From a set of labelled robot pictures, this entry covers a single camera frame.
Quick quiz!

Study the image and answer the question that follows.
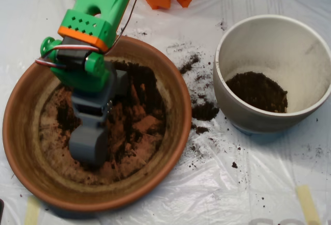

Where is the elongated spilled soil clump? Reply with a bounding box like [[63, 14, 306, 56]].
[[179, 54, 202, 75]]

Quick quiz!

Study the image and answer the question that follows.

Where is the terracotta saucer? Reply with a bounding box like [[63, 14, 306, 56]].
[[2, 34, 193, 213]]

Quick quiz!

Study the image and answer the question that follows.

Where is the large spilled soil pile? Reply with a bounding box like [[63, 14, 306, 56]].
[[191, 100, 220, 122]]

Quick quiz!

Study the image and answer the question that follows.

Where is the red white servo cable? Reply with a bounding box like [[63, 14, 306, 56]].
[[35, 0, 145, 69]]

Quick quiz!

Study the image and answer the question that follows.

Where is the small spilled soil clump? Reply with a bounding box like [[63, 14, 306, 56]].
[[195, 125, 210, 135]]

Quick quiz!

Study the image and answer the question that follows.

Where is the white ceramic pot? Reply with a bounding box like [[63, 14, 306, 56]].
[[213, 14, 331, 136]]

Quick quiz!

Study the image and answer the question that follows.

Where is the clear plastic sheet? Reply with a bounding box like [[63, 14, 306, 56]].
[[0, 0, 331, 225]]

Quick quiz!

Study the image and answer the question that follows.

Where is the beige masking tape strip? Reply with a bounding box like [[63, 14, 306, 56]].
[[24, 196, 41, 225], [296, 185, 321, 225]]

